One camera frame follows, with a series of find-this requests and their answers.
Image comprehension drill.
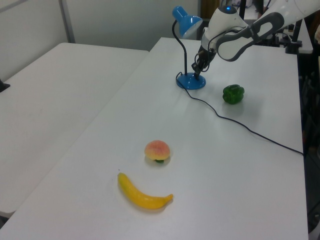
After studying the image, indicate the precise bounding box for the black pole with clamp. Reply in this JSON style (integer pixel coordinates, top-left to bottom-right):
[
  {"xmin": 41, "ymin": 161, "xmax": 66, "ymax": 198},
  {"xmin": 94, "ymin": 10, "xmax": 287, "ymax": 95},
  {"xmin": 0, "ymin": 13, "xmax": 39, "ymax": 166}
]
[{"xmin": 285, "ymin": 18, "xmax": 305, "ymax": 55}]

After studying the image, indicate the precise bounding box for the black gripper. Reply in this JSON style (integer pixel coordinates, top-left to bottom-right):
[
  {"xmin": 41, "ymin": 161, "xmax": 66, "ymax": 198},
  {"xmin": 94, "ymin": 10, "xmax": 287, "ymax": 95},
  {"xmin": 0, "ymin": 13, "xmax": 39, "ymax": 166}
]
[{"xmin": 191, "ymin": 48, "xmax": 213, "ymax": 81}]

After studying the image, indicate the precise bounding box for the black lamp power cable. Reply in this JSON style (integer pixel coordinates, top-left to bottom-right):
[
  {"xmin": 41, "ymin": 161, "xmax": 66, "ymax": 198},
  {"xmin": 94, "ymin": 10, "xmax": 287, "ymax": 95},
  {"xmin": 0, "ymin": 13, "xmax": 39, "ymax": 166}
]
[{"xmin": 175, "ymin": 71, "xmax": 305, "ymax": 156}]

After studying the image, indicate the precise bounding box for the blue gooseneck desk lamp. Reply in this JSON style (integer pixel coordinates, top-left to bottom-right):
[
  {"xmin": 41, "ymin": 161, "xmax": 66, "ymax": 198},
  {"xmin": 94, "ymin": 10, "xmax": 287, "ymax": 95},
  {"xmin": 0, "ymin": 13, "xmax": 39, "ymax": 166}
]
[{"xmin": 171, "ymin": 5, "xmax": 207, "ymax": 90}]

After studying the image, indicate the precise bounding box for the pink yellow peach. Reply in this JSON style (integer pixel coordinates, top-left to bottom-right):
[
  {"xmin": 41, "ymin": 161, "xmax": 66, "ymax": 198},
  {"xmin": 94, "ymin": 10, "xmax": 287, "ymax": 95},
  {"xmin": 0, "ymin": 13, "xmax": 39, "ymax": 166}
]
[{"xmin": 144, "ymin": 139, "xmax": 172, "ymax": 165}]

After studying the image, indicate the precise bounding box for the yellow banana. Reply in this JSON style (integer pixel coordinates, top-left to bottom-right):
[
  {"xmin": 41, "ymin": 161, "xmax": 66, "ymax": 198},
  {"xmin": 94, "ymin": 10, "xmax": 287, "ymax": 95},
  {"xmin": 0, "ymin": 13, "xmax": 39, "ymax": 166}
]
[{"xmin": 117, "ymin": 172, "xmax": 174, "ymax": 210}]

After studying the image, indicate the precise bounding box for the white side table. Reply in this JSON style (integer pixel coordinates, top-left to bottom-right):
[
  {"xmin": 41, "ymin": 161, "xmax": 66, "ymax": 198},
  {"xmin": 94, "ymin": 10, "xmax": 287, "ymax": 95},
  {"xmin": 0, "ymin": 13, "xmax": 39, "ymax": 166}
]
[{"xmin": 0, "ymin": 42, "xmax": 150, "ymax": 218}]

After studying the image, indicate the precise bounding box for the grey metal post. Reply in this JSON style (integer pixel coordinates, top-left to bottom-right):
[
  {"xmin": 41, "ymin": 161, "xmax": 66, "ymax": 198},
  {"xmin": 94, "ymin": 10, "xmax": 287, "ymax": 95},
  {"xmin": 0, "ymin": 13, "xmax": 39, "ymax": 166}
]
[{"xmin": 58, "ymin": 0, "xmax": 76, "ymax": 44}]

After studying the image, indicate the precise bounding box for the green bell pepper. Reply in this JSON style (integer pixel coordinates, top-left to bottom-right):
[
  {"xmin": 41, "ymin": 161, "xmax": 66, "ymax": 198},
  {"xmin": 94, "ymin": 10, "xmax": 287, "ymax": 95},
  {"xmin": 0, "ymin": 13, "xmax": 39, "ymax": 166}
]
[{"xmin": 222, "ymin": 84, "xmax": 245, "ymax": 105}]

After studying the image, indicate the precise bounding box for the black electronics pile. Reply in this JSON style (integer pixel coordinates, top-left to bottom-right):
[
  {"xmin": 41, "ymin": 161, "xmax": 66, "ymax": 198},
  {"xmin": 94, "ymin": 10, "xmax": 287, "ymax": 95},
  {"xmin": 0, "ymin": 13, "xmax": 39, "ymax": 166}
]
[{"xmin": 259, "ymin": 31, "xmax": 288, "ymax": 48}]

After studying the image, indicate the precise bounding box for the brown board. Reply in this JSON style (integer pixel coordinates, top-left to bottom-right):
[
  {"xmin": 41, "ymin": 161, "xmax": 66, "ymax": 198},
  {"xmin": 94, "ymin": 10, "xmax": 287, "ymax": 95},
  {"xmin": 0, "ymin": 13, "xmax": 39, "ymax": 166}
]
[{"xmin": 199, "ymin": 0, "xmax": 216, "ymax": 20}]

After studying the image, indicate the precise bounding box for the black bracket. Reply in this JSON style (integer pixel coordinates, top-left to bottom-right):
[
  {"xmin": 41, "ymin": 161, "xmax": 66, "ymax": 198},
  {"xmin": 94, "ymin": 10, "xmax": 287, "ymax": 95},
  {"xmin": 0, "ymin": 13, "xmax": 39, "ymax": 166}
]
[{"xmin": 0, "ymin": 78, "xmax": 11, "ymax": 93}]

